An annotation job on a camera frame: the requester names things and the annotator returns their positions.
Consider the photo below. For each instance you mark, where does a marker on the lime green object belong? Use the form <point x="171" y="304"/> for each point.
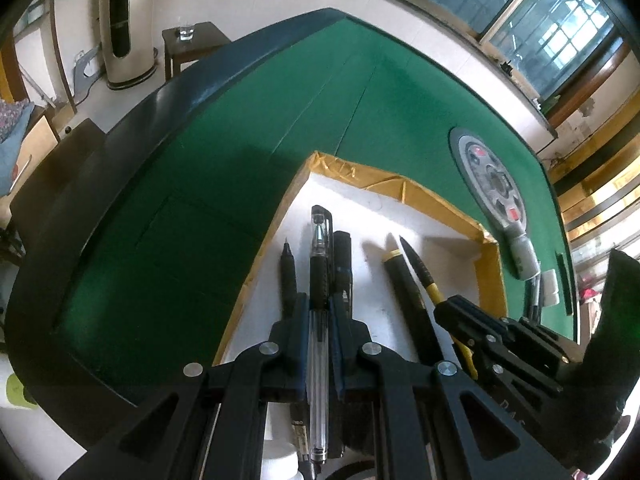
<point x="17" y="390"/>

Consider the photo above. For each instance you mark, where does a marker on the white eraser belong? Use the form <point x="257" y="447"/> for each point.
<point x="550" y="285"/>

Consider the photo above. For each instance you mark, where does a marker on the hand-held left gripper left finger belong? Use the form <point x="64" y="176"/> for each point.
<point x="300" y="340"/>

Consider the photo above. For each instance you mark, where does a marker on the dark wooden side table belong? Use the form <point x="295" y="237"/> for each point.
<point x="55" y="170"/>

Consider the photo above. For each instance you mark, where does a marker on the light wooden bench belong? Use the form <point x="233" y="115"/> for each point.
<point x="40" y="135"/>

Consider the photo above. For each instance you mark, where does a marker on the green felt mahjong table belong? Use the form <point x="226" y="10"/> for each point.
<point x="300" y="110"/>

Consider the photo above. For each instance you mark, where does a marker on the large framed window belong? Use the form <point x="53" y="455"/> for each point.
<point x="540" y="30"/>

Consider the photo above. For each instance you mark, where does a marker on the clear drinking glass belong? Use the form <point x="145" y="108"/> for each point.
<point x="186" y="33"/>

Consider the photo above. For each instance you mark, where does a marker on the blue patterned cloth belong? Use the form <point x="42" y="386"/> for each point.
<point x="12" y="150"/>

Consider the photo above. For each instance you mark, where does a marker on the thick black pen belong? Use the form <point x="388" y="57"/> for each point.
<point x="407" y="300"/>

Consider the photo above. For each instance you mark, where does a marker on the white standing air conditioner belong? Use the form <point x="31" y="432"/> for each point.
<point x="137" y="35"/>

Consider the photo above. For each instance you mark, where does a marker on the white box with yellow tape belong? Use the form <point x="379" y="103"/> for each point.
<point x="400" y="220"/>

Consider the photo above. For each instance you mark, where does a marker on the small white bottle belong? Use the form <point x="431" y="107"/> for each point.
<point x="524" y="257"/>

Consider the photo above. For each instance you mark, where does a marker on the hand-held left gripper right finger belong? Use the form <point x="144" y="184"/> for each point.
<point x="339" y="355"/>

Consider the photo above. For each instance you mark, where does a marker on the round grey control panel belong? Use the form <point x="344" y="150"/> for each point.
<point x="492" y="180"/>

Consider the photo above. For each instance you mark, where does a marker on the black and yellow pen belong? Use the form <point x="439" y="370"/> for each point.
<point x="422" y="272"/>

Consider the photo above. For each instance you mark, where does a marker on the clear pen with black grip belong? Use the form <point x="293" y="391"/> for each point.
<point x="318" y="355"/>

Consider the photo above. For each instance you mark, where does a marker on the dark pen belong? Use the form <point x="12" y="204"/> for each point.
<point x="534" y="300"/>

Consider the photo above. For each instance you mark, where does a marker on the slim black pen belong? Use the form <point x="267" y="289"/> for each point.
<point x="287" y="280"/>

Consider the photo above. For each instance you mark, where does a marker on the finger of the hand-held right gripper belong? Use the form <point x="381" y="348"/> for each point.
<point x="515" y="365"/>
<point x="465" y="315"/>

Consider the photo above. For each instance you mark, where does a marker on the small dark wooden stool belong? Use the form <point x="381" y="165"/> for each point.
<point x="200" y="40"/>

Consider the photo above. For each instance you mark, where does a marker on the black marker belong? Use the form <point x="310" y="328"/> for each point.
<point x="342" y="265"/>

